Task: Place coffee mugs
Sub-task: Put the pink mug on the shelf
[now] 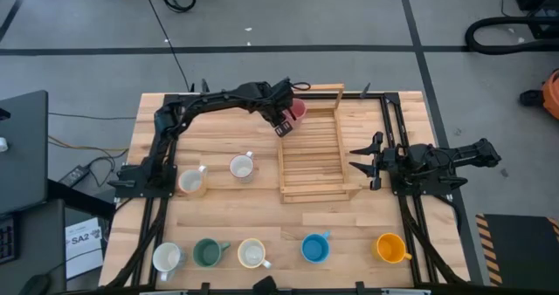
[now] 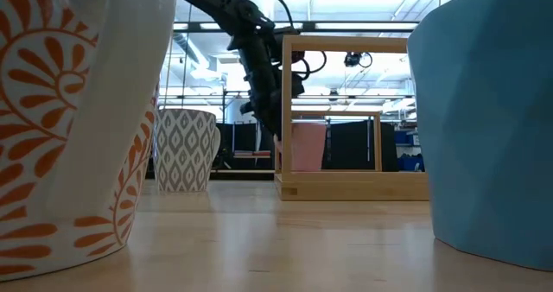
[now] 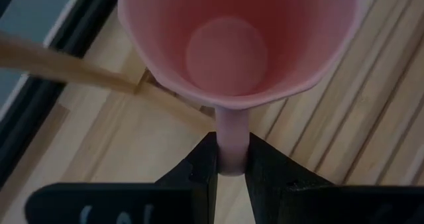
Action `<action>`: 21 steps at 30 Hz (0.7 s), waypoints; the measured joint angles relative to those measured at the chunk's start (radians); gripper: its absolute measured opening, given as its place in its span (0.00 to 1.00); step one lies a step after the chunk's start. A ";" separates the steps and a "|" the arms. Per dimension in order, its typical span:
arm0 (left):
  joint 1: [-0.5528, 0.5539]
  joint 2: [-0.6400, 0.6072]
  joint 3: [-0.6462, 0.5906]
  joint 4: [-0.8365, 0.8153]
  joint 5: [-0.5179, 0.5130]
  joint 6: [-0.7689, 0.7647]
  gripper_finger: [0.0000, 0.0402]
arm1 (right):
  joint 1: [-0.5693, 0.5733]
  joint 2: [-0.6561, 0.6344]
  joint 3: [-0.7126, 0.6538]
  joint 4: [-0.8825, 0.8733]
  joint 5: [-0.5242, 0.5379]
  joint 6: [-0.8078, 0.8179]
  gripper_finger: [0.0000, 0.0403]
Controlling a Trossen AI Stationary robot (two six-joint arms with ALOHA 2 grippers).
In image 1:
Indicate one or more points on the pink ceramic mug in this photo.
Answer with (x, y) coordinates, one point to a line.
(299, 108)

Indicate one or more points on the black computer mouse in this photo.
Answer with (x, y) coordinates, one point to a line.
(35, 285)

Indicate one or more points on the orange vacuum cleaner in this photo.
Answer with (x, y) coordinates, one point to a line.
(552, 94)

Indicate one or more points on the black hazard-striped mat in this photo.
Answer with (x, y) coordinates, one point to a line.
(519, 251)

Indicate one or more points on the white mug orange floral pattern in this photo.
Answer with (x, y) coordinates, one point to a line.
(252, 253)

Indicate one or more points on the green ceramic mug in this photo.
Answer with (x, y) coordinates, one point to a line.
(207, 253)

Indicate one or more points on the white printed paper sheet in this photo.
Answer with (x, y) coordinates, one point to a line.
(83, 251)

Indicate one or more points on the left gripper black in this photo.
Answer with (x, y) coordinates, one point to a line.
(276, 98)

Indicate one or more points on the black table-level camera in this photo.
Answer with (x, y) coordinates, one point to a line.
(264, 285)

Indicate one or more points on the black keyboard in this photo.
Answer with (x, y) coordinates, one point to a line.
(6, 238)

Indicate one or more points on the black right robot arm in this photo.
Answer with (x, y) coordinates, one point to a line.
(458, 153)

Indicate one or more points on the grey diamond-pattern mug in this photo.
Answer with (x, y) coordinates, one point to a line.
(241, 167)

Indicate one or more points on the plain white mug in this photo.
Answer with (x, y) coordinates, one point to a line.
(166, 256)

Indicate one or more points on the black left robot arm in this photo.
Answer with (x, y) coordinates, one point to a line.
(209, 98)

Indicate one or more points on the wooden slatted mug tray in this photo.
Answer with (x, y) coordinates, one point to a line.
(312, 164)

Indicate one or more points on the yellow ceramic mug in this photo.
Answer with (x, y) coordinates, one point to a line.
(388, 248)

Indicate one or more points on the black desk panel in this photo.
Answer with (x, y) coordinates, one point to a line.
(22, 146)

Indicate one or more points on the blue faceted mug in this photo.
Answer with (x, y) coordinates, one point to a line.
(314, 248)

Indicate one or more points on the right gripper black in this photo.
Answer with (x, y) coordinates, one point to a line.
(391, 162)

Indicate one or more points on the black aluminium table frame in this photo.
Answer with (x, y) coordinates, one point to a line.
(388, 111)

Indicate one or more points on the yellow dotted mug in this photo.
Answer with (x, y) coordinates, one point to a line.
(191, 182)

